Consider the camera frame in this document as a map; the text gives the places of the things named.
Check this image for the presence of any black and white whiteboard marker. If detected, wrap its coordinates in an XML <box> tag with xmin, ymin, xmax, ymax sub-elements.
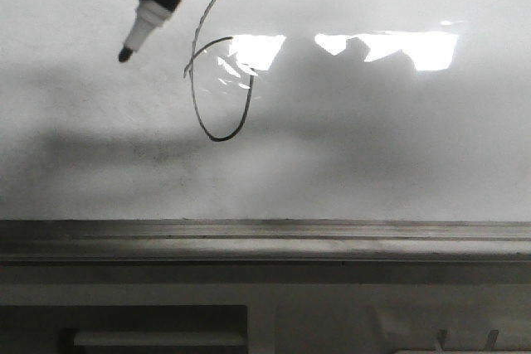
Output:
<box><xmin>117</xmin><ymin>0</ymin><xmax>250</xmax><ymax>64</ymax></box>

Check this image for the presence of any white whiteboard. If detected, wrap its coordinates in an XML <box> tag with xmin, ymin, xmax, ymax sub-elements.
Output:
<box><xmin>0</xmin><ymin>0</ymin><xmax>531</xmax><ymax>262</ymax></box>

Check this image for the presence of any grey cabinet below whiteboard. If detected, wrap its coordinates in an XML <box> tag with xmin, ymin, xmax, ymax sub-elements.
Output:
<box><xmin>1</xmin><ymin>262</ymin><xmax>530</xmax><ymax>353</ymax></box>

